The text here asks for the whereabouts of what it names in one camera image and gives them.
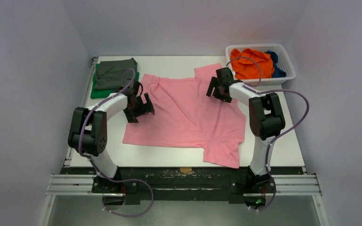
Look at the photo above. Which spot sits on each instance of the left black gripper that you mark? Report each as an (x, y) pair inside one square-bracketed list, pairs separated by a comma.
[(131, 116)]

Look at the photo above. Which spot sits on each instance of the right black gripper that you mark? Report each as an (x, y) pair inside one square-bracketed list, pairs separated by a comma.
[(217, 86)]

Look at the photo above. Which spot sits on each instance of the pink t shirt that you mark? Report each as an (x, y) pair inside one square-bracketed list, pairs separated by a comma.
[(186, 117)]

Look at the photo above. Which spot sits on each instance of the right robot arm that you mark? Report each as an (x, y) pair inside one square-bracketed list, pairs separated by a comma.
[(266, 119)]

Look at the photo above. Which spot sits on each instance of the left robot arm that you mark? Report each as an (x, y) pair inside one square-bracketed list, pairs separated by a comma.
[(88, 130)]

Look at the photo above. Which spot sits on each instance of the orange t shirt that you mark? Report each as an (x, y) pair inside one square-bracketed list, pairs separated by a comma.
[(245, 69)]

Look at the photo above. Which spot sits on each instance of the folded grey t shirt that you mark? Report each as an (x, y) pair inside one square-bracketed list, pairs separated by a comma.
[(113, 75)]

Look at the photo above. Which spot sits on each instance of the folded green t shirt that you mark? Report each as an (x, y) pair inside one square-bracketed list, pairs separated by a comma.
[(104, 93)]

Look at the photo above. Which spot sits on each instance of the blue t shirt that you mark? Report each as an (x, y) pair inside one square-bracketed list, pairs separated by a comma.
[(278, 73)]

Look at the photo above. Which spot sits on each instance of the brown tape piece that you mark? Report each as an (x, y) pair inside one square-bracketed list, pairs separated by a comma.
[(185, 170)]

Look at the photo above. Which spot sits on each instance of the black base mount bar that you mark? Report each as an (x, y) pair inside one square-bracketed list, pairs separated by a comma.
[(214, 184)]

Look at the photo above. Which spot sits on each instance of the aluminium frame rail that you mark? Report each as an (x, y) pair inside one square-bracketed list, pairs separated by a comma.
[(287, 153)]

